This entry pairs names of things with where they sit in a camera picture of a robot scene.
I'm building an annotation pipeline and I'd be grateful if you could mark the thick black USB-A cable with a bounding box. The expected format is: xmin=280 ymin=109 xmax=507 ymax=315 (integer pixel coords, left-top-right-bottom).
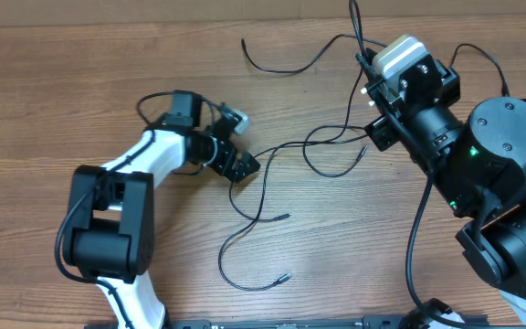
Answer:
xmin=240 ymin=33 xmax=511 ymax=98

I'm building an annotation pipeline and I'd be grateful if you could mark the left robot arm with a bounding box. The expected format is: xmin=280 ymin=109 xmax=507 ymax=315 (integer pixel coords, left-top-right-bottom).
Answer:
xmin=54 ymin=90 xmax=260 ymax=328

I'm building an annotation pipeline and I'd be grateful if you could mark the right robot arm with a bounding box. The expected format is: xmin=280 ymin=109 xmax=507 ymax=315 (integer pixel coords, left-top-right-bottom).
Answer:
xmin=357 ymin=45 xmax=526 ymax=328

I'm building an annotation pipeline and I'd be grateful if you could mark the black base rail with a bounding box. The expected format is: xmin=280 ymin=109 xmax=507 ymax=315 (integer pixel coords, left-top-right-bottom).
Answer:
xmin=84 ymin=299 xmax=490 ymax=329

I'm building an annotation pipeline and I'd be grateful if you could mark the thin black USB cable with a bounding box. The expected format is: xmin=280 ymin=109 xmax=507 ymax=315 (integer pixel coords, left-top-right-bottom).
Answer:
xmin=217 ymin=134 xmax=369 ymax=292

